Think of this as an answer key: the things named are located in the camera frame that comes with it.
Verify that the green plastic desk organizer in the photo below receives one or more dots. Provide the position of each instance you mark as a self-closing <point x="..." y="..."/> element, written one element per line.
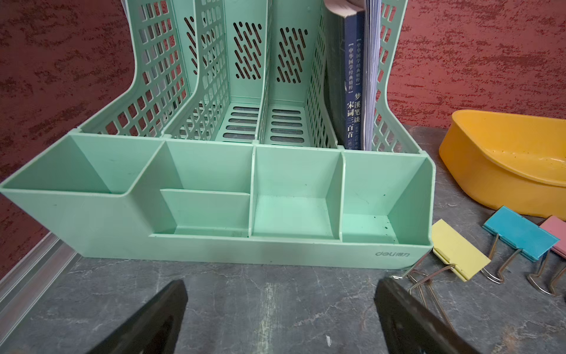
<point x="222" y="150"/>

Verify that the teal binder clip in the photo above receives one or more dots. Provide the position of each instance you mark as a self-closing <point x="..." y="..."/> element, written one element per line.
<point x="525" y="237"/>

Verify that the yellow binder clip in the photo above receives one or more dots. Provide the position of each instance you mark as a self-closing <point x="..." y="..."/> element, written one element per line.
<point x="458" y="255"/>

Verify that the pink binder clip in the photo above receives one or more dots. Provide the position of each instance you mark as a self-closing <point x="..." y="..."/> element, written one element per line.
<point x="556" y="227"/>

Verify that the yellow plastic storage box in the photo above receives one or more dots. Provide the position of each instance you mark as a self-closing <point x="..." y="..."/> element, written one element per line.
<point x="508" y="160"/>

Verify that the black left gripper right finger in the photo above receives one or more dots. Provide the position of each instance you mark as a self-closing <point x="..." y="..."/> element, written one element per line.
<point x="409" y="327"/>

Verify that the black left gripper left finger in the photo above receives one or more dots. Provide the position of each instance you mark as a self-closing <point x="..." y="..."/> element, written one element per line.
<point x="154" y="328"/>

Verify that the blue book in organizer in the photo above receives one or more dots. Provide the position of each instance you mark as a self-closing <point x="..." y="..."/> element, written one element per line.
<point x="352" y="38"/>

